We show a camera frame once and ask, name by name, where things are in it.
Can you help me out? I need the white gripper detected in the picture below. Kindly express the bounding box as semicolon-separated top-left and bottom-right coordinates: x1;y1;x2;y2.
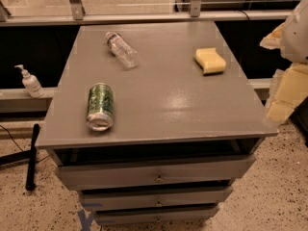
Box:
260;0;308;123

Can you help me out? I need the clear plastic water bottle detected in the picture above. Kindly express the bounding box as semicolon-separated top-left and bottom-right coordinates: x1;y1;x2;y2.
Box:
105;32;139;68

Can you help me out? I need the white pump dispenser bottle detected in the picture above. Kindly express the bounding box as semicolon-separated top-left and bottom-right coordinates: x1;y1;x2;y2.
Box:
15;64;44;98

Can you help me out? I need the yellow sponge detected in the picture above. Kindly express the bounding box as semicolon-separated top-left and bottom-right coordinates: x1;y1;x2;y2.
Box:
194;48;226;75

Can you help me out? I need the grey drawer cabinet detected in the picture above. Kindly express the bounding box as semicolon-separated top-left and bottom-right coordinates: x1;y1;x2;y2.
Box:
36;21;279;227

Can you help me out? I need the middle grey drawer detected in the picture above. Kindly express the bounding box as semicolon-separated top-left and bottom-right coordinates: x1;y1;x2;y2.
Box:
79;186;233;211

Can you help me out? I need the grey drawer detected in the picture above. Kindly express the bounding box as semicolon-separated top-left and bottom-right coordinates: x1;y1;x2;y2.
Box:
79;186;233;211
94;204;218;226
55;154;255;191

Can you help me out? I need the bottom grey drawer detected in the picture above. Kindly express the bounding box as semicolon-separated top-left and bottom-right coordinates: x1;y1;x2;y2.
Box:
94;204;218;226

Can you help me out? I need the green soda can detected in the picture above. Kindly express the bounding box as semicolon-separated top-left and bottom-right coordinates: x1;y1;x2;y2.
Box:
87;83;114;132

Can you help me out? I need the top grey drawer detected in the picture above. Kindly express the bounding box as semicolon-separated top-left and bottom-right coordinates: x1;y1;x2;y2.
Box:
55;154;255;191

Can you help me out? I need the black pole stand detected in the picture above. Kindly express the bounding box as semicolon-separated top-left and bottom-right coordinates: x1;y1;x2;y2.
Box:
0;124;39;191

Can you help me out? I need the metal railing frame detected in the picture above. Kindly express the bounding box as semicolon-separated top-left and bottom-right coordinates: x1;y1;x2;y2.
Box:
0;0;301;26

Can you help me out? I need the black cable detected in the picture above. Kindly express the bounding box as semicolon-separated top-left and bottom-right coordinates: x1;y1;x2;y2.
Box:
0;124;25;153

